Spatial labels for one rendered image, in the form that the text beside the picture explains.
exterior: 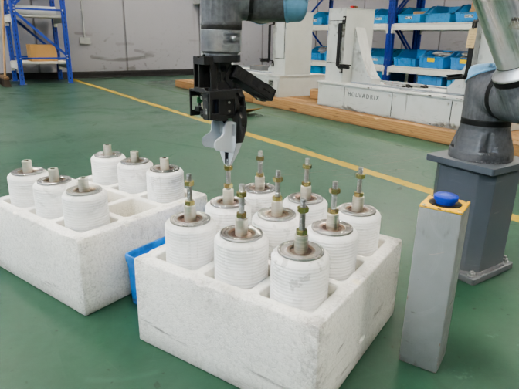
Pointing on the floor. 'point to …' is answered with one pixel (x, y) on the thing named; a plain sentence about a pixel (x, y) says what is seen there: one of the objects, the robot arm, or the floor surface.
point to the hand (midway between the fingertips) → (230, 157)
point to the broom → (4, 54)
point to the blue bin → (133, 262)
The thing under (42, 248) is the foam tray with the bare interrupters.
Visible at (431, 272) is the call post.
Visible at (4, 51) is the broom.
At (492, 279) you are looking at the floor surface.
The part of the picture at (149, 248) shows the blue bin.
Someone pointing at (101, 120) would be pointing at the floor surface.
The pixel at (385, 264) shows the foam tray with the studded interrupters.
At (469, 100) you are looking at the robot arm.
